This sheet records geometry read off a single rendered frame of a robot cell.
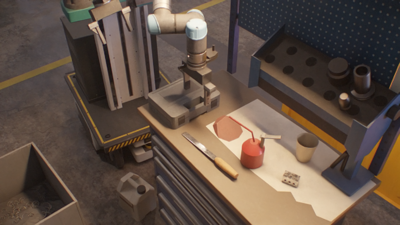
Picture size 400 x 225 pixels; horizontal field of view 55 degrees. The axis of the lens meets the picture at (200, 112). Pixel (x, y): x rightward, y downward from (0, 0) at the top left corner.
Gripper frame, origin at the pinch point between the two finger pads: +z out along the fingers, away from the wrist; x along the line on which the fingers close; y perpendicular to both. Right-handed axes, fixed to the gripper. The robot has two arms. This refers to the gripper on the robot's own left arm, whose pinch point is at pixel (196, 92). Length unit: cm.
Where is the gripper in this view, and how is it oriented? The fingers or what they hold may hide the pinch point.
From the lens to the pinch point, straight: 156.5
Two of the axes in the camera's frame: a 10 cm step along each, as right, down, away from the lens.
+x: 6.2, 5.2, -5.9
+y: -7.8, 4.1, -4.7
